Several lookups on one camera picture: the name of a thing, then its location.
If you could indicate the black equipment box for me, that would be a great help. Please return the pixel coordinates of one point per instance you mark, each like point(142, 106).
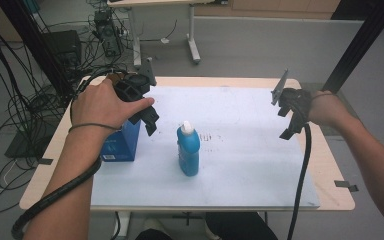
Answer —
point(63, 46)

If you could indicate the black stand base plate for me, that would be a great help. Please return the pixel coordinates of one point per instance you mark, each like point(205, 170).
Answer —
point(23, 146)

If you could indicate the person's leg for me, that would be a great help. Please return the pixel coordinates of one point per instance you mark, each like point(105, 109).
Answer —
point(243, 226)
point(153, 236)

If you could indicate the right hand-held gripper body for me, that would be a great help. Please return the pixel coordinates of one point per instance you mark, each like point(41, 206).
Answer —
point(296, 100)

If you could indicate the white table mat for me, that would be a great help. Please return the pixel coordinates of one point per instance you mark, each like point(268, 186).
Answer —
point(240, 166)

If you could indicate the black tape strip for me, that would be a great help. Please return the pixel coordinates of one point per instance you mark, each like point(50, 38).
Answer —
point(45, 161)
point(346, 185)

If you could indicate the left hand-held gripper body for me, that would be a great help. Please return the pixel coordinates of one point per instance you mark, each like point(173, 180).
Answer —
point(131, 88)

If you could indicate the blue cardboard box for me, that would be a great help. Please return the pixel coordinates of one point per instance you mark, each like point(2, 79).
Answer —
point(123, 143)

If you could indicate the white table leg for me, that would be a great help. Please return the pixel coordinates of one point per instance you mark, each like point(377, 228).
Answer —
point(124, 223)

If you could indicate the blue plastic bottle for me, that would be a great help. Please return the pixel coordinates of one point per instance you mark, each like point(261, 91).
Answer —
point(188, 153)

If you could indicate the person's left hand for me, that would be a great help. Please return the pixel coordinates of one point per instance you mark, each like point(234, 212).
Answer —
point(96, 103)

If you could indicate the wooden cabinet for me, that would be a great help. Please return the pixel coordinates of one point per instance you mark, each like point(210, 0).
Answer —
point(280, 6)

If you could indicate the black metal post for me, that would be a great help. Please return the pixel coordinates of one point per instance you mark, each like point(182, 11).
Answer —
point(30, 36)
point(363, 36)

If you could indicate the person's right leg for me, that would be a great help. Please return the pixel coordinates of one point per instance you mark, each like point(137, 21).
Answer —
point(243, 226)

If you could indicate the white-legged wooden desk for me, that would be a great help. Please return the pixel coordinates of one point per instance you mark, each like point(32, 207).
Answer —
point(191, 30)

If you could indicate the person's right hand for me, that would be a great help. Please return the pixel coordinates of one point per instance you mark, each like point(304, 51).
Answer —
point(326, 110)

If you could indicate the white shoe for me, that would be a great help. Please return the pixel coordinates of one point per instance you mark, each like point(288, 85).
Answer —
point(210, 230)
point(153, 225)

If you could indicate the person's left leg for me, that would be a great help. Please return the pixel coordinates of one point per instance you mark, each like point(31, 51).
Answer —
point(153, 236)

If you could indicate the white power adapter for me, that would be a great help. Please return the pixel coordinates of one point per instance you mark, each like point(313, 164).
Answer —
point(165, 40)

